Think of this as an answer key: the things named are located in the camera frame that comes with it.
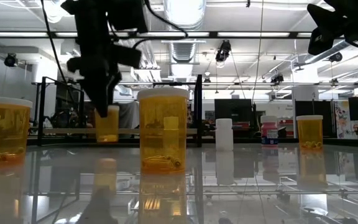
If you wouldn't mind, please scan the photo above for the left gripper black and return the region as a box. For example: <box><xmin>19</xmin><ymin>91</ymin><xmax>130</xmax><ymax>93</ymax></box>
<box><xmin>66</xmin><ymin>40</ymin><xmax>124</xmax><ymax>118</ymax></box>

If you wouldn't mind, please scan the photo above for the orange pill bottle white cap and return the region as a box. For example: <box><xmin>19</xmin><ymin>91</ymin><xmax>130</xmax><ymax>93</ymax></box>
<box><xmin>137</xmin><ymin>87</ymin><xmax>190</xmax><ymax>174</ymax></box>
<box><xmin>94</xmin><ymin>105</ymin><xmax>120</xmax><ymax>144</ymax></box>
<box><xmin>296</xmin><ymin>114</ymin><xmax>324</xmax><ymax>150</ymax></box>
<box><xmin>0</xmin><ymin>96</ymin><xmax>33</xmax><ymax>165</ymax></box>

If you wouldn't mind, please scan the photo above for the white plastic medicine bottle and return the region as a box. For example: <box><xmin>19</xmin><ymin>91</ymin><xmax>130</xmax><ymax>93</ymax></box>
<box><xmin>215</xmin><ymin>118</ymin><xmax>234</xmax><ymax>152</ymax></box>

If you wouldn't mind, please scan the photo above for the pink medicine bottle white cap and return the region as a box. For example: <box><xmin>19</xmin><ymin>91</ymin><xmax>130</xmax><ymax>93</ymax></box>
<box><xmin>260</xmin><ymin>115</ymin><xmax>279</xmax><ymax>146</ymax></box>

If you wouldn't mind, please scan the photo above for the black partition panel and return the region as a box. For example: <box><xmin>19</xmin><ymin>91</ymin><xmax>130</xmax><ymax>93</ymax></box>
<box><xmin>295</xmin><ymin>100</ymin><xmax>334</xmax><ymax>138</ymax></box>
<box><xmin>214</xmin><ymin>98</ymin><xmax>253</xmax><ymax>131</ymax></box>

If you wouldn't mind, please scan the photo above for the floral poster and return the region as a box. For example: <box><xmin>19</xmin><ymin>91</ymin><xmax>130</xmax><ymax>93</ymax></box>
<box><xmin>334</xmin><ymin>100</ymin><xmax>358</xmax><ymax>139</ymax></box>

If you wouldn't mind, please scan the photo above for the overhead light bar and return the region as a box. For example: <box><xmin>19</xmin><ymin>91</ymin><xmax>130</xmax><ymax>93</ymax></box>
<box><xmin>0</xmin><ymin>30</ymin><xmax>358</xmax><ymax>40</ymax></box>

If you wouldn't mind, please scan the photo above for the black ceiling camera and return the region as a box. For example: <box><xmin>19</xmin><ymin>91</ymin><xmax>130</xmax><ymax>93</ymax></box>
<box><xmin>214</xmin><ymin>40</ymin><xmax>232</xmax><ymax>63</ymax></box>
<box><xmin>328</xmin><ymin>52</ymin><xmax>344</xmax><ymax>63</ymax></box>
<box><xmin>270</xmin><ymin>73</ymin><xmax>285</xmax><ymax>85</ymax></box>
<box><xmin>4</xmin><ymin>52</ymin><xmax>19</xmax><ymax>68</ymax></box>

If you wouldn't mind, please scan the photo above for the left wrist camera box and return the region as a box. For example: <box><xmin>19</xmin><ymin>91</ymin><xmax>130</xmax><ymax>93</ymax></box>
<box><xmin>110</xmin><ymin>42</ymin><xmax>143</xmax><ymax>68</ymax></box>

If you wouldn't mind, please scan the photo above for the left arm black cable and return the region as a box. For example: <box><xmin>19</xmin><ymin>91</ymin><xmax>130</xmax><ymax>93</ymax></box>
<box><xmin>40</xmin><ymin>0</ymin><xmax>70</xmax><ymax>85</ymax></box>

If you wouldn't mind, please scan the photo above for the black metal shelf frame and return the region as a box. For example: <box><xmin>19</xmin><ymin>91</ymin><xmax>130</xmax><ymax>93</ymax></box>
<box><xmin>37</xmin><ymin>73</ymin><xmax>203</xmax><ymax>148</ymax></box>

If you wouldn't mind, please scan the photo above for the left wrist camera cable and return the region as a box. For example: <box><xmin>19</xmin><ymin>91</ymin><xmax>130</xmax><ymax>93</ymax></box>
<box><xmin>131</xmin><ymin>0</ymin><xmax>189</xmax><ymax>50</ymax></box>

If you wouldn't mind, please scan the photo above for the silver ceiling air duct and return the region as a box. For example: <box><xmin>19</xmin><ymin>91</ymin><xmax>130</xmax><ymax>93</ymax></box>
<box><xmin>162</xmin><ymin>0</ymin><xmax>207</xmax><ymax>78</ymax></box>

